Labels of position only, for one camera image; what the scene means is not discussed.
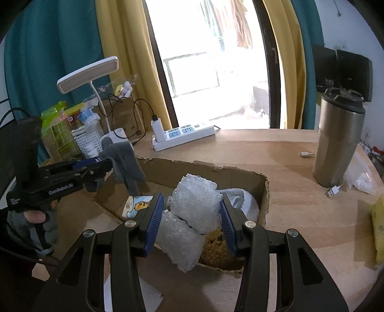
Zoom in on cartoon printed pouch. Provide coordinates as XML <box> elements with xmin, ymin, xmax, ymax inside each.
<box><xmin>124</xmin><ymin>195</ymin><xmax>155</xmax><ymax>219</ymax></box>

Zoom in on clear bubble wrap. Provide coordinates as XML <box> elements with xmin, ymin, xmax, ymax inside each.
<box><xmin>156</xmin><ymin>173</ymin><xmax>224</xmax><ymax>273</ymax></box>

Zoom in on blue and white packet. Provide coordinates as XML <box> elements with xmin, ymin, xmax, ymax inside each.
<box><xmin>78</xmin><ymin>109</ymin><xmax>101</xmax><ymax>125</ymax></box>

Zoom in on person's left hand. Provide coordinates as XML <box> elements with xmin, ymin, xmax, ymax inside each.
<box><xmin>6</xmin><ymin>207</ymin><xmax>59</xmax><ymax>255</ymax></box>

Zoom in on hanging beige shirt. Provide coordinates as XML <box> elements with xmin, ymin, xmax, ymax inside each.
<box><xmin>210</xmin><ymin>0</ymin><xmax>237</xmax><ymax>35</ymax></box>

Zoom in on yellow scrub pad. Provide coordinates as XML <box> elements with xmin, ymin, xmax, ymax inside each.
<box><xmin>199</xmin><ymin>226</ymin><xmax>243</xmax><ymax>267</ymax></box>

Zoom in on white perforated basket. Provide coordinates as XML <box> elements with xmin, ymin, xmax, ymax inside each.
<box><xmin>73</xmin><ymin>126</ymin><xmax>102</xmax><ymax>158</ymax></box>

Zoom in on glass balcony door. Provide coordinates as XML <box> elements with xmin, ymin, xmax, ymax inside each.
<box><xmin>142</xmin><ymin>0</ymin><xmax>281</xmax><ymax>130</ymax></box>

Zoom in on grey sock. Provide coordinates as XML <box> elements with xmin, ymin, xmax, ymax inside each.
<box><xmin>99</xmin><ymin>142</ymin><xmax>146</xmax><ymax>195</ymax></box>

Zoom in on yellow green sponge pack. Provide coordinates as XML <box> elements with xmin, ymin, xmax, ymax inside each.
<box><xmin>64</xmin><ymin>103</ymin><xmax>86</xmax><ymax>116</ymax></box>

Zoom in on yellow curtain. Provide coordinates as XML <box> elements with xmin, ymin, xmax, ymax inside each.
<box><xmin>95</xmin><ymin>0</ymin><xmax>173</xmax><ymax>132</ymax></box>
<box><xmin>262</xmin><ymin>0</ymin><xmax>303</xmax><ymax>129</ymax></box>

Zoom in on steel tumbler with black lid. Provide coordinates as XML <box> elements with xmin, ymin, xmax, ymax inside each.
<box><xmin>312</xmin><ymin>87</ymin><xmax>366</xmax><ymax>188</ymax></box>

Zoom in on white desk lamp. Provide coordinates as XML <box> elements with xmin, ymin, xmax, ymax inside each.
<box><xmin>57</xmin><ymin>56</ymin><xmax>133</xmax><ymax>150</ymax></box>

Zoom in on small toy figure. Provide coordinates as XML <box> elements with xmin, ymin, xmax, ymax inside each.
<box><xmin>115</xmin><ymin>81</ymin><xmax>134</xmax><ymax>98</ymax></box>

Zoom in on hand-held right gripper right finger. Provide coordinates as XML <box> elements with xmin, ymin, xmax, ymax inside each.
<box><xmin>219</xmin><ymin>193</ymin><xmax>350</xmax><ymax>312</ymax></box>

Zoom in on clear plastic bag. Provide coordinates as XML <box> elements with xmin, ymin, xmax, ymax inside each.
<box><xmin>343</xmin><ymin>150</ymin><xmax>377</xmax><ymax>195</ymax></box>

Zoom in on white plastic bag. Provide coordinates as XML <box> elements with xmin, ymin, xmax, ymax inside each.
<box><xmin>216</xmin><ymin>188</ymin><xmax>260</xmax><ymax>224</ymax></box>

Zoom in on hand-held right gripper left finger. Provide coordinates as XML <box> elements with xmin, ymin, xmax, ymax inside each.
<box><xmin>33</xmin><ymin>193</ymin><xmax>165</xmax><ymax>312</ymax></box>

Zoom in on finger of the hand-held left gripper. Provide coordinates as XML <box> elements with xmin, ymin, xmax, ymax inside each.
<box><xmin>45</xmin><ymin>158</ymin><xmax>113</xmax><ymax>178</ymax></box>
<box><xmin>57</xmin><ymin>171</ymin><xmax>106</xmax><ymax>193</ymax></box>

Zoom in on white charger plug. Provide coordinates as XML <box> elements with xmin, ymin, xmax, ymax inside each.
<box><xmin>150</xmin><ymin>118</ymin><xmax>165</xmax><ymax>141</ymax></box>

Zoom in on black computer monitor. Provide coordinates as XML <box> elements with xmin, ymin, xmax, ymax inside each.
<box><xmin>336</xmin><ymin>49</ymin><xmax>373</xmax><ymax>102</ymax></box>
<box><xmin>310</xmin><ymin>43</ymin><xmax>337</xmax><ymax>87</ymax></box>

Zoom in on brown cardboard box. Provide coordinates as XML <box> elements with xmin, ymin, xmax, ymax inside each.
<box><xmin>93</xmin><ymin>156</ymin><xmax>270</xmax><ymax>273</ymax></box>

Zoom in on white power strip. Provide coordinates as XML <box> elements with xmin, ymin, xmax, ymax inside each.
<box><xmin>151</xmin><ymin>121</ymin><xmax>216</xmax><ymax>152</ymax></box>

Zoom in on yellow tissue pack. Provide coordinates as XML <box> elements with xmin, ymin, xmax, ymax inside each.
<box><xmin>370</xmin><ymin>195</ymin><xmax>384</xmax><ymax>266</ymax></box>

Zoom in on black charging cable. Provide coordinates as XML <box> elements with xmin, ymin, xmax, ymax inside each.
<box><xmin>99</xmin><ymin>93</ymin><xmax>158</xmax><ymax>142</ymax></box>

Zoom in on hanging tan shirt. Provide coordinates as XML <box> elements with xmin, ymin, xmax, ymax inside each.
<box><xmin>234</xmin><ymin>0</ymin><xmax>253</xmax><ymax>48</ymax></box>

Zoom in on white usb cable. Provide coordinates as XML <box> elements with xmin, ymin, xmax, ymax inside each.
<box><xmin>298</xmin><ymin>151</ymin><xmax>345</xmax><ymax>199</ymax></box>

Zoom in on green snack packet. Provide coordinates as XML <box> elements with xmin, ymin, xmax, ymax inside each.
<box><xmin>40</xmin><ymin>100</ymin><xmax>75</xmax><ymax>161</ymax></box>

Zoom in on outdoor air conditioner unit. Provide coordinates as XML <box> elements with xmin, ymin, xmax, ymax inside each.
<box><xmin>253</xmin><ymin>86</ymin><xmax>269</xmax><ymax>112</ymax></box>

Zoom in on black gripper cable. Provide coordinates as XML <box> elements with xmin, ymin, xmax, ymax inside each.
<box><xmin>0</xmin><ymin>108</ymin><xmax>30</xmax><ymax>126</ymax></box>

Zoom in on brown cardboard carton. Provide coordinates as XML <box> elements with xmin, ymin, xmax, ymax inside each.
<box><xmin>111</xmin><ymin>97</ymin><xmax>146</xmax><ymax>141</ymax></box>

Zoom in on teal curtain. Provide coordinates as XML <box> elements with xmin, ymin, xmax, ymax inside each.
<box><xmin>4</xmin><ymin>0</ymin><xmax>110</xmax><ymax>159</ymax></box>
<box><xmin>292</xmin><ymin>0</ymin><xmax>324</xmax><ymax>129</ymax></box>

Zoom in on white paper towel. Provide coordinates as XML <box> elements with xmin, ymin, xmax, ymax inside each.
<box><xmin>103</xmin><ymin>271</ymin><xmax>164</xmax><ymax>312</ymax></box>

